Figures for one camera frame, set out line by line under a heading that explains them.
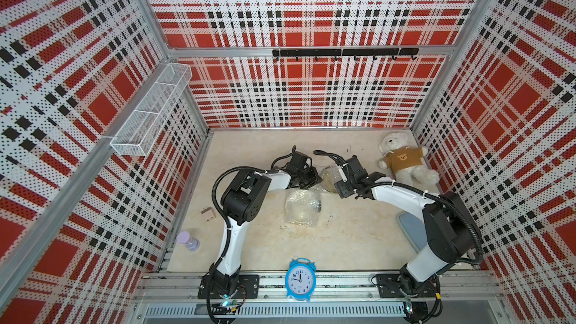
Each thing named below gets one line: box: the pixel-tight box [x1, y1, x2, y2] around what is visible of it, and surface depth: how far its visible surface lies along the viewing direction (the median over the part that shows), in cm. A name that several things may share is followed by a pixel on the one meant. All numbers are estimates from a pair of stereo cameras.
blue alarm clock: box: [285, 257, 317, 302], surface depth 75 cm
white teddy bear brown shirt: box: [377, 132, 440, 186], surface depth 100 cm
